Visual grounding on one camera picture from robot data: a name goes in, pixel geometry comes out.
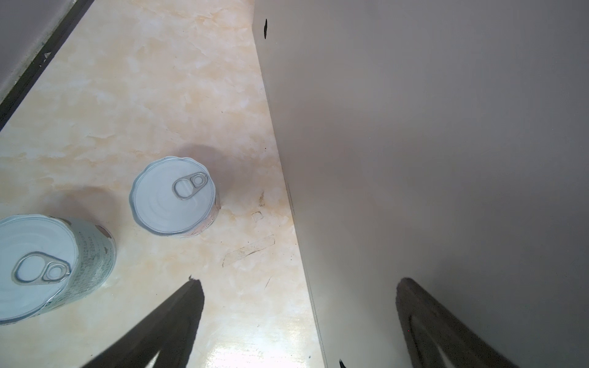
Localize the grey metal cabinet box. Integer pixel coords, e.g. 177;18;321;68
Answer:
252;1;588;367

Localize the teal labelled can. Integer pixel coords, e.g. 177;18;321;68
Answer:
1;214;116;325

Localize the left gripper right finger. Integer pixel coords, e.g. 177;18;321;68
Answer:
397;278;516;367

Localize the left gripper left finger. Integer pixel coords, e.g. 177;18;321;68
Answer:
85;278;205;367

